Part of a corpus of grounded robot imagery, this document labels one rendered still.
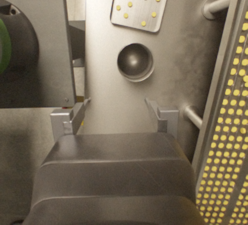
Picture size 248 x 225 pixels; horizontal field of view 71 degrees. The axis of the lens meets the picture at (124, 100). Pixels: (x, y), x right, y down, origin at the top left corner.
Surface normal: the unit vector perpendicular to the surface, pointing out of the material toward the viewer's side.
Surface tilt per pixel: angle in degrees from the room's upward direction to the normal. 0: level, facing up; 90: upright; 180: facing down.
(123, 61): 0
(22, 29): 66
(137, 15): 0
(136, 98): 0
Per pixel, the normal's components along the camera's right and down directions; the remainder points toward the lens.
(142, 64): 0.03, 0.30
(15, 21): 0.84, -0.32
